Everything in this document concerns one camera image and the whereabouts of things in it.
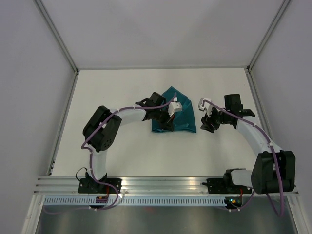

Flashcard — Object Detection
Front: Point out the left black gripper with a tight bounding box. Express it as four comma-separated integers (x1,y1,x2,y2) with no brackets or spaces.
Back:
153,108,176,132

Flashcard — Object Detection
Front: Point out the teal cloth napkin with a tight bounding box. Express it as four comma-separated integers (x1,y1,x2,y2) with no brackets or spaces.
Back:
162,86,196,133

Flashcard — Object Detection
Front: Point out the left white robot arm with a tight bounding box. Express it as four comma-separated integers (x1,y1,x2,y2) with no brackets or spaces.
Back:
81,92,181,193

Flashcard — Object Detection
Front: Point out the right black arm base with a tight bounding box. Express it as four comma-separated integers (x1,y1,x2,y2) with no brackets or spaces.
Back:
201,178,252,195

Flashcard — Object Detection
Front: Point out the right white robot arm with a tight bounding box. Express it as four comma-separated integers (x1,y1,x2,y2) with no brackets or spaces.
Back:
198,94,295,194

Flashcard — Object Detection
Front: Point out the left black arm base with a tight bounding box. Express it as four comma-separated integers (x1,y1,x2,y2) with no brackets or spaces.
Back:
78,178,122,194

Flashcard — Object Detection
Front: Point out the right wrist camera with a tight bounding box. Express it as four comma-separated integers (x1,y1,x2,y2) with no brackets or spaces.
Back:
198,98,214,117

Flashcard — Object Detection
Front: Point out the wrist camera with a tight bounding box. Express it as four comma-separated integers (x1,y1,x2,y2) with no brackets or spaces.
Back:
168,102,182,117
198,98,214,117

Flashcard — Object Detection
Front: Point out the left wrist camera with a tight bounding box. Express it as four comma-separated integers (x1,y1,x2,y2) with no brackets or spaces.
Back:
168,102,182,117

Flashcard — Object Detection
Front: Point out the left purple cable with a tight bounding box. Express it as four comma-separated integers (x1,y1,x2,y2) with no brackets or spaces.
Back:
43,93,178,215

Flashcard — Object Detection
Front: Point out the aluminium mounting rail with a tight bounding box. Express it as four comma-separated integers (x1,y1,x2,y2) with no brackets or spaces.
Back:
34,176,300,195

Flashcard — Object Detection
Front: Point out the white slotted cable duct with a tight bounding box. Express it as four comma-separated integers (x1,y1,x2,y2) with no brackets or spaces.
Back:
44,196,226,206

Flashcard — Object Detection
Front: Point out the right aluminium frame post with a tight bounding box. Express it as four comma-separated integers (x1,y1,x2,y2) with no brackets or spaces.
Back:
245,0,292,73

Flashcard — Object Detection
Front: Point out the aluminium frame post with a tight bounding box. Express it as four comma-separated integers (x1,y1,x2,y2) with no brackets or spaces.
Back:
245,0,292,73
33,0,79,75

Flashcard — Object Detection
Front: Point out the left aluminium frame post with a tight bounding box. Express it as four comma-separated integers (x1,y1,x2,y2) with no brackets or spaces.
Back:
33,0,79,75

